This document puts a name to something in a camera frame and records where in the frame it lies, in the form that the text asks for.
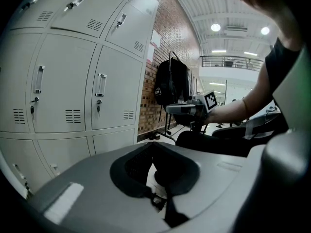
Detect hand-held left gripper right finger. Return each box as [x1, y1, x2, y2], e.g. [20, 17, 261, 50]
[152, 141, 200, 228]

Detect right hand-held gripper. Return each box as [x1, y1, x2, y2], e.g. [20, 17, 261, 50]
[166, 89, 218, 133]

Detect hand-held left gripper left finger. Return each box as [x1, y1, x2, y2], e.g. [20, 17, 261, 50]
[109, 141, 154, 199]

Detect grey locker door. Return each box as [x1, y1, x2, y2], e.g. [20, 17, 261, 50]
[92, 129, 136, 155]

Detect white metal locker cabinet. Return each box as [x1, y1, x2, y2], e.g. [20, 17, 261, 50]
[0, 0, 160, 201]

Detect person's right forearm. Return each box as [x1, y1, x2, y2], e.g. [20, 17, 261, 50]
[206, 97, 254, 125]

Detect black coat rack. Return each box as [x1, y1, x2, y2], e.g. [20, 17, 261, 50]
[159, 50, 195, 137]

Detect black backpack with white tag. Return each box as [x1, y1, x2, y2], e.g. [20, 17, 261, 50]
[154, 58, 190, 106]

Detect person's black trousers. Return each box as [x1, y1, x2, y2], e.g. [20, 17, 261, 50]
[174, 113, 289, 158]

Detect black balcony railing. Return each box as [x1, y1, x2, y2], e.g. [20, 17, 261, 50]
[200, 55, 264, 69]

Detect white paper sheet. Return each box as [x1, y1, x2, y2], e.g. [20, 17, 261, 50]
[150, 30, 161, 48]
[146, 45, 155, 63]

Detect ceiling air vent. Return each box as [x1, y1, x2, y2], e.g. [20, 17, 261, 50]
[226, 25, 248, 32]

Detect person's black sleeveless top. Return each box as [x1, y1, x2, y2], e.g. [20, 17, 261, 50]
[264, 36, 302, 96]

